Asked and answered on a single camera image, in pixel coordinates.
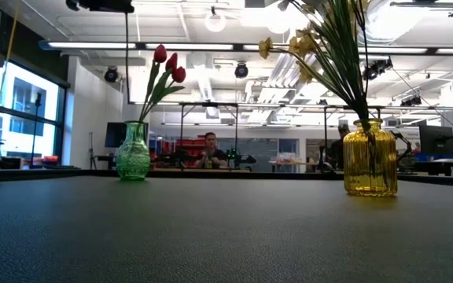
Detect red artificial tulip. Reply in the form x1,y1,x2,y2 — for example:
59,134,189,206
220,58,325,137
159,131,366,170
143,53,179,119
138,43,168,123
147,65,187,115

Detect yellow flower bunch grassy leaves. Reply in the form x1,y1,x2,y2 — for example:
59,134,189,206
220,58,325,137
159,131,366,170
289,0,373,130

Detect yellow ribbed glass vase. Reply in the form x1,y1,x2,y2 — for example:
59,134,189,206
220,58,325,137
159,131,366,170
342,118,399,197

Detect green glass vase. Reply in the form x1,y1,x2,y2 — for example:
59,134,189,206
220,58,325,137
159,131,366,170
115,120,152,182

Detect person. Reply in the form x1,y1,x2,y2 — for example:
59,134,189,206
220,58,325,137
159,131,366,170
328,123,352,171
193,131,230,170

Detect red storage bins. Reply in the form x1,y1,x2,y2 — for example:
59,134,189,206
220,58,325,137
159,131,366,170
149,137,208,158

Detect wooden background table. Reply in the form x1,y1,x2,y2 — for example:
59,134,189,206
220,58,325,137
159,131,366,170
269,160,322,174

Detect long bar with light strips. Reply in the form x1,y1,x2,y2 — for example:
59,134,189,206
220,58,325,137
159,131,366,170
39,40,453,55

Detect round white ceiling lamp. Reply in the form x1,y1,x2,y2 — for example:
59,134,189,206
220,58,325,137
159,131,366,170
204,10,227,34

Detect small tripod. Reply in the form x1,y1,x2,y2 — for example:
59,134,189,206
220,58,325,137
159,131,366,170
87,132,98,170

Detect black track spotlights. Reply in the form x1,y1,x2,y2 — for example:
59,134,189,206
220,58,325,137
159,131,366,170
362,57,393,82
399,95,423,107

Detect black pole stand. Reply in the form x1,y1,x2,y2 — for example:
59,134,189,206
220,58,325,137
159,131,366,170
31,92,43,168

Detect large window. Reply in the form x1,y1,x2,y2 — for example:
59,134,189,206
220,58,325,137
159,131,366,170
0,61,68,168

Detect black desk monitor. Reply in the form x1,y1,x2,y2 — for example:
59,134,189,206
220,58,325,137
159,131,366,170
418,125,453,155

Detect black wall monitor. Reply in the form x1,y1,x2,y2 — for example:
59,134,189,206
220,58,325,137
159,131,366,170
105,122,149,149

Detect thin black hanging cable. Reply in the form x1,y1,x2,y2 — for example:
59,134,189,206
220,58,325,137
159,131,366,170
124,11,131,105

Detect yellow cord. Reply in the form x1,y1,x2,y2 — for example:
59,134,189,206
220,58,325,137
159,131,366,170
0,11,18,154

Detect black overhead rail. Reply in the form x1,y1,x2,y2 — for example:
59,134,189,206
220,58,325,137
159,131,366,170
389,0,453,19

